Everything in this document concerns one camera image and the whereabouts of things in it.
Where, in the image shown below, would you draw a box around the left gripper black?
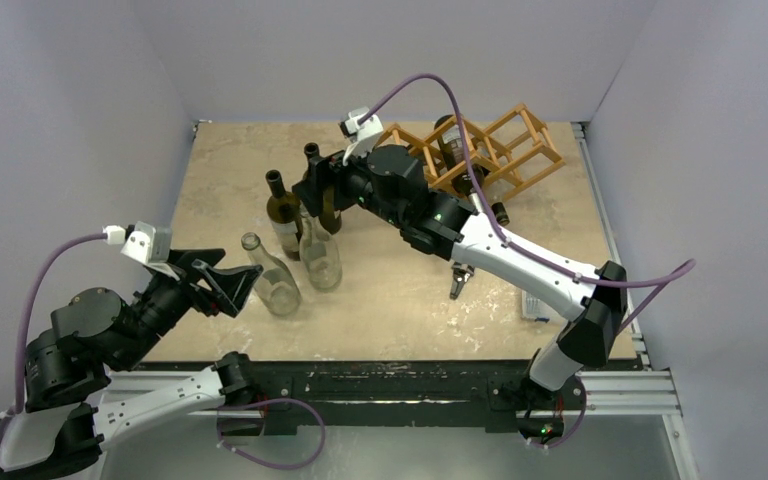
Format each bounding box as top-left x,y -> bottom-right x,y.
117,246 -> 263,367

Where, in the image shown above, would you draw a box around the dark green bottle back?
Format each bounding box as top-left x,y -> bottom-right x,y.
303,142 -> 343,235

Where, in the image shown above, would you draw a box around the dark green bottle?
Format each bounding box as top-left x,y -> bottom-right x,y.
265,169 -> 303,261
303,142 -> 343,235

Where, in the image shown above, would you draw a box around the clear glass bottle tall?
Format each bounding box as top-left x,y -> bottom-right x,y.
300,209 -> 343,292

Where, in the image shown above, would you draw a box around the square clear whisky bottle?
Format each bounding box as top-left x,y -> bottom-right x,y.
491,202 -> 510,227

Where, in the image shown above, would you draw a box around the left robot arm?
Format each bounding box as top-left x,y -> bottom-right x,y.
0,248 -> 263,479

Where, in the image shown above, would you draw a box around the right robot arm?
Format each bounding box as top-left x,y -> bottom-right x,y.
292,143 -> 627,407

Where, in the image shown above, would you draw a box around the dark green bottle left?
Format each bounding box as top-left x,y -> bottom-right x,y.
265,169 -> 303,261

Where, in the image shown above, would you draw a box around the dark bottle in rack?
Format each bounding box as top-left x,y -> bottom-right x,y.
437,125 -> 489,197

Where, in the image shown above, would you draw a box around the wooden wine rack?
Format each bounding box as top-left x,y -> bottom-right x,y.
377,103 -> 565,203

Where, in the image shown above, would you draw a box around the black grey pliers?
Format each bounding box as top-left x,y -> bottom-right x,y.
449,262 -> 475,300

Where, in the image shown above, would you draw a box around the clear plastic parts box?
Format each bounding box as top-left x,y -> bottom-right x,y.
521,290 -> 551,323

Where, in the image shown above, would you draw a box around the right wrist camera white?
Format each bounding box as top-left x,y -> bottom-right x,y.
338,107 -> 384,165

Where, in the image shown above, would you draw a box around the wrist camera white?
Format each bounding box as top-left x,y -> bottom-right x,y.
338,107 -> 384,165
102,221 -> 181,280

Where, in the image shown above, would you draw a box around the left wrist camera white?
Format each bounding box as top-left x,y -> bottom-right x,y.
102,221 -> 181,280

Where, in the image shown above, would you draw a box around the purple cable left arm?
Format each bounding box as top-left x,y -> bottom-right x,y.
0,233 -> 110,465

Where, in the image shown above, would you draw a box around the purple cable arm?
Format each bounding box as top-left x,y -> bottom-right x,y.
357,73 -> 698,333
0,233 -> 110,465

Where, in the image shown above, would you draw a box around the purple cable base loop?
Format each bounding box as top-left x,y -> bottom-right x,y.
215,396 -> 327,471

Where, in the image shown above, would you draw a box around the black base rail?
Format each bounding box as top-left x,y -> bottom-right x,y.
195,359 -> 587,439

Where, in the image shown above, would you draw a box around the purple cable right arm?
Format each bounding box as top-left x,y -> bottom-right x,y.
357,73 -> 698,333

